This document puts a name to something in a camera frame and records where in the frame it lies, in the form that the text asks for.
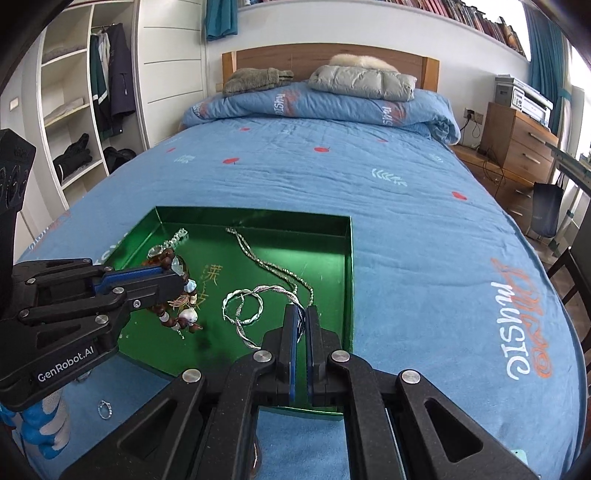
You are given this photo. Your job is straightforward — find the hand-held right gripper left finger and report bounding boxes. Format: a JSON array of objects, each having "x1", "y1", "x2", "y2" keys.
[{"x1": 58, "y1": 305, "x2": 301, "y2": 480}]

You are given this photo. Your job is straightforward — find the grey plush garment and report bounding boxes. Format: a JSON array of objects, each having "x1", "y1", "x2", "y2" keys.
[{"x1": 223, "y1": 68, "x2": 295, "y2": 97}]

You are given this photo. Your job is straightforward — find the grey folded cloth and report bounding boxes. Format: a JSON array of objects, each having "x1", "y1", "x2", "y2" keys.
[{"x1": 42, "y1": 44, "x2": 88, "y2": 63}]

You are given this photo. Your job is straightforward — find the silver chain necklace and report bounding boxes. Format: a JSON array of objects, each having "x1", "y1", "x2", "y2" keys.
[{"x1": 225, "y1": 226, "x2": 315, "y2": 308}]

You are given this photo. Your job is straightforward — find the folded blue duvet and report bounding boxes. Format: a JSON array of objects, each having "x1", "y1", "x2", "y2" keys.
[{"x1": 180, "y1": 83, "x2": 462, "y2": 146}]

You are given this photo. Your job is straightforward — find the black tote bag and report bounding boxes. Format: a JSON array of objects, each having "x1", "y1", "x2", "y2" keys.
[{"x1": 531, "y1": 182, "x2": 565, "y2": 238}]

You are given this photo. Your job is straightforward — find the person's left hand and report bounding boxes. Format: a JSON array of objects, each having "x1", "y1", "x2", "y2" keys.
[{"x1": 0, "y1": 392, "x2": 72, "y2": 460}]

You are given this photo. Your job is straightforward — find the wooden headboard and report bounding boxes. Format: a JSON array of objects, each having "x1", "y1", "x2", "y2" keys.
[{"x1": 222, "y1": 44, "x2": 439, "y2": 93}]

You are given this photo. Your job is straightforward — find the hanging dark jacket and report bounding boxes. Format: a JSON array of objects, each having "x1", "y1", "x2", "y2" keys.
[{"x1": 107, "y1": 23, "x2": 137, "y2": 123}]

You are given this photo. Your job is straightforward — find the silver wristwatch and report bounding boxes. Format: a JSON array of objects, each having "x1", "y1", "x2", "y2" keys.
[{"x1": 148, "y1": 227, "x2": 190, "y2": 259}]

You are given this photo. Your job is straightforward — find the black folded clothes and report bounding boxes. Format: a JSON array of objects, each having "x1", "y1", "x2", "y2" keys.
[{"x1": 52, "y1": 133, "x2": 93, "y2": 178}]

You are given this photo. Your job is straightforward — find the wooden dresser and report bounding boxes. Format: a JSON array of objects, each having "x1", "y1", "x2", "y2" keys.
[{"x1": 479, "y1": 102, "x2": 559, "y2": 185}]

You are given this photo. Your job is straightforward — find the grey down jacket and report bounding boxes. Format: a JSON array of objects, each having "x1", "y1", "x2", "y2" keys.
[{"x1": 308, "y1": 65, "x2": 416, "y2": 102}]

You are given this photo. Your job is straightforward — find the white folded cloth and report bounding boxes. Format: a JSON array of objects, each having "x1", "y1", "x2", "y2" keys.
[{"x1": 44, "y1": 99, "x2": 90, "y2": 127}]

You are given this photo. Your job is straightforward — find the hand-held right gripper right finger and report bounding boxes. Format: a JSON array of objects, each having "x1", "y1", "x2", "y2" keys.
[{"x1": 305, "y1": 305, "x2": 541, "y2": 480}]

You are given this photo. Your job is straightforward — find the row of books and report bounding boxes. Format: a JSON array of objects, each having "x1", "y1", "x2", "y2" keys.
[{"x1": 238, "y1": 0, "x2": 527, "y2": 56}]

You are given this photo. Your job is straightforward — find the cream fur cushion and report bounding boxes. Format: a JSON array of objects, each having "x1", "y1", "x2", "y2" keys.
[{"x1": 329, "y1": 54, "x2": 399, "y2": 72}]

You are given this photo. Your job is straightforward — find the hanging green white garment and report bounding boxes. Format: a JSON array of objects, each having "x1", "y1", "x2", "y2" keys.
[{"x1": 89, "y1": 32, "x2": 112, "y2": 134}]

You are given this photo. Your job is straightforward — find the brown beaded bracelet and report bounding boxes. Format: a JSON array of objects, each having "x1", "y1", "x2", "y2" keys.
[{"x1": 141, "y1": 248, "x2": 204, "y2": 340}]

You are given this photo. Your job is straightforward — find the low wooden bedside table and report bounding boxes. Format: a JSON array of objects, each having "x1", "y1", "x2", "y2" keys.
[{"x1": 450, "y1": 144, "x2": 536, "y2": 222}]

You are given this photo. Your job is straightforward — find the desk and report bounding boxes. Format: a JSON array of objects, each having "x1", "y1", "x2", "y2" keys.
[{"x1": 545, "y1": 141, "x2": 591, "y2": 195}]

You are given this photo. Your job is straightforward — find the green tray box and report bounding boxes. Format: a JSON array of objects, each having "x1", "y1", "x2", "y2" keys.
[{"x1": 99, "y1": 205, "x2": 356, "y2": 423}]

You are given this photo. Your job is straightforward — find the grey chair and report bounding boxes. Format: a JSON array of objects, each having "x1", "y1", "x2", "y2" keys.
[{"x1": 547, "y1": 249, "x2": 591, "y2": 324}]

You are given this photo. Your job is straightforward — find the twisted silver ring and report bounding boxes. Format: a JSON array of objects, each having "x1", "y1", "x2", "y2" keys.
[{"x1": 233, "y1": 285, "x2": 308, "y2": 352}]

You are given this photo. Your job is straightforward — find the silver hoop earrings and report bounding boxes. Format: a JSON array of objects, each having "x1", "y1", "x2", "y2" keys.
[{"x1": 222, "y1": 288, "x2": 267, "y2": 326}]

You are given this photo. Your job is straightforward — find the white wardrobe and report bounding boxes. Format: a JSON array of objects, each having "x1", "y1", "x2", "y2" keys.
[{"x1": 39, "y1": 0, "x2": 208, "y2": 208}]

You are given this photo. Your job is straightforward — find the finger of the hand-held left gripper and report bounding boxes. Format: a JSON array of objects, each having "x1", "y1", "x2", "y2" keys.
[
  {"x1": 16, "y1": 271, "x2": 190, "y2": 346},
  {"x1": 11, "y1": 257, "x2": 164, "y2": 298}
]

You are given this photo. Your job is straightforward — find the long teal curtain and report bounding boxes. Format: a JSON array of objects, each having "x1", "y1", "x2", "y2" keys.
[{"x1": 524, "y1": 4, "x2": 575, "y2": 153}]

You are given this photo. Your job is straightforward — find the short teal curtain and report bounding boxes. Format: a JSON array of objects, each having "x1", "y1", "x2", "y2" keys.
[{"x1": 205, "y1": 0, "x2": 240, "y2": 41}]

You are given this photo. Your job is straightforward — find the blue printed bedsheet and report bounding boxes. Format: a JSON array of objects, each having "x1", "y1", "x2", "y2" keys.
[{"x1": 14, "y1": 108, "x2": 587, "y2": 480}]

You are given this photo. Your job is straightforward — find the white printer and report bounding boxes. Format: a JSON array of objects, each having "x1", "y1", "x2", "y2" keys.
[{"x1": 495, "y1": 76, "x2": 554, "y2": 127}]

